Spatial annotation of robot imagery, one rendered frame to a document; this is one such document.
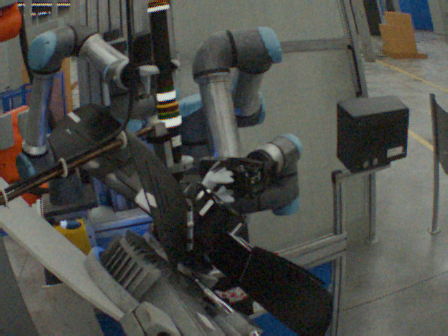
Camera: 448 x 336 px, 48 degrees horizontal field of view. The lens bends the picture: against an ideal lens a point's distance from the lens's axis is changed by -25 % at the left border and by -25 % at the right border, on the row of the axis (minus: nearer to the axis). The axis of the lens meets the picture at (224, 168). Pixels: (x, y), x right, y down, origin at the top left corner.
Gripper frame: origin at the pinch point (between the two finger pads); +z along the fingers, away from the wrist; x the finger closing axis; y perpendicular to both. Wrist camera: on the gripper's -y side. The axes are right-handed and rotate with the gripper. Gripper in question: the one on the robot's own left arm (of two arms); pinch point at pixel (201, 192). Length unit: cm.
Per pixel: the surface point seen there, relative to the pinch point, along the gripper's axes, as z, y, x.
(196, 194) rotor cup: 18.2, 13.0, -8.7
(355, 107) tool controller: -58, 13, -7
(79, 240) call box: 12.2, -33.8, 17.1
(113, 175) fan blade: 26.1, -0.3, -12.4
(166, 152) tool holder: 14.8, 3.9, -13.9
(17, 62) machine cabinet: -542, -926, 83
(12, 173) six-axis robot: -147, -336, 106
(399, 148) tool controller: -71, 26, 7
